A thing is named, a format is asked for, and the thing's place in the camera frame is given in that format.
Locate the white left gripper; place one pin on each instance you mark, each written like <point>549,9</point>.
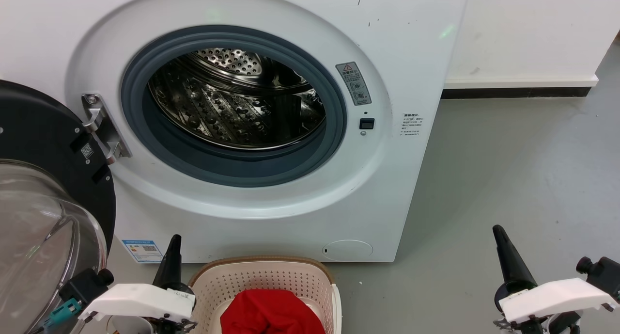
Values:
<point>140,300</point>

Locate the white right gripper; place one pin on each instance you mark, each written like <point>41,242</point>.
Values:
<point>552,297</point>

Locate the red cloth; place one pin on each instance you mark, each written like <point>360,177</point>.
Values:
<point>269,312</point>

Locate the cream perforated laundry basket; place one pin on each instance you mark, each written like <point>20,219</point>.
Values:
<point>271,278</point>

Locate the silver metal door hinge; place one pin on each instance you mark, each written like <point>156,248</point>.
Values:
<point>104,125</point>

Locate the stainless steel washing machine drum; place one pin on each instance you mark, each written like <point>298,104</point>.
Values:
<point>232,111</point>

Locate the black glass washer door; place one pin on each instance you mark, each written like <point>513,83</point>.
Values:
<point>43,145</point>

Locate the grey rubber door gasket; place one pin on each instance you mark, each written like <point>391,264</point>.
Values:
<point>232,168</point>

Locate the white front-load washing machine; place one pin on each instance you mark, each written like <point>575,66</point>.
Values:
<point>397,179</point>

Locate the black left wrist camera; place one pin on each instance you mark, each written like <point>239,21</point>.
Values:
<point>85,284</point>

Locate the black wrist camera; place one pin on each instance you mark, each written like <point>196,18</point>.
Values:
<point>603,271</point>
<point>85,284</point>

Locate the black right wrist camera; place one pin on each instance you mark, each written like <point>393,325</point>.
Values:
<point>603,271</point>

